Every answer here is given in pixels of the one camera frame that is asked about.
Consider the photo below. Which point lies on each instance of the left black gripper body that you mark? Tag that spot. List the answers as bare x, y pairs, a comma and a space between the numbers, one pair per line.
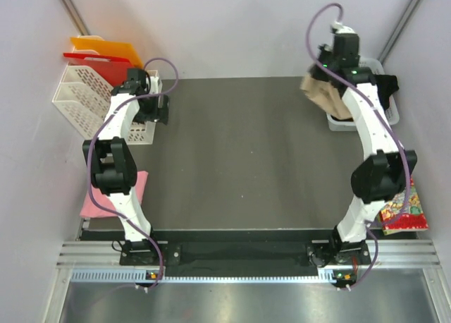
150, 111

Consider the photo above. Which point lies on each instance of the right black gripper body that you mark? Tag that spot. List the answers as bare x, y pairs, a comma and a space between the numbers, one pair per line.
323, 57

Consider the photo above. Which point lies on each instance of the beige t shirt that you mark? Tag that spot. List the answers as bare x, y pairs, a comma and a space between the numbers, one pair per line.
325, 96

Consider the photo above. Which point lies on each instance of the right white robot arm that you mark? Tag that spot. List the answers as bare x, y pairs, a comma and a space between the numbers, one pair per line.
386, 168

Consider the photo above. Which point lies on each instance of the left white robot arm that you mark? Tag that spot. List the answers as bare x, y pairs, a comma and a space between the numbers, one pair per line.
112, 173

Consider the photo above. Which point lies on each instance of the red plastic folder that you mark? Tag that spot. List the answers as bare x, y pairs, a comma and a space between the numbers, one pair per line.
111, 68

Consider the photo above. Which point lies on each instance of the black t shirt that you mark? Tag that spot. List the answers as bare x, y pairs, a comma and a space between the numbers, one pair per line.
387, 85

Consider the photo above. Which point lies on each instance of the orange plastic folder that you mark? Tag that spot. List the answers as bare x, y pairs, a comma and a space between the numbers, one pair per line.
108, 48

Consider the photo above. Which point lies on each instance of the white perforated file organizer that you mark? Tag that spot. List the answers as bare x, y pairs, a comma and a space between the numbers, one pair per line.
85, 99

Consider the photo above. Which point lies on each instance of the pink folded t shirt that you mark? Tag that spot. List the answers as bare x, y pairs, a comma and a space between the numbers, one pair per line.
90, 210

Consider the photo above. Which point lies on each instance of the colourful picture book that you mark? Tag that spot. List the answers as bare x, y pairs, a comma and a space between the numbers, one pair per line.
393, 218

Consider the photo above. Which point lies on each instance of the white slotted cable duct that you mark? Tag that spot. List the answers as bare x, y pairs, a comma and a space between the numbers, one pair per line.
145, 276

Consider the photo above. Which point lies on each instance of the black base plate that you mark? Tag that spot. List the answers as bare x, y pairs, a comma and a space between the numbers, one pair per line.
295, 254

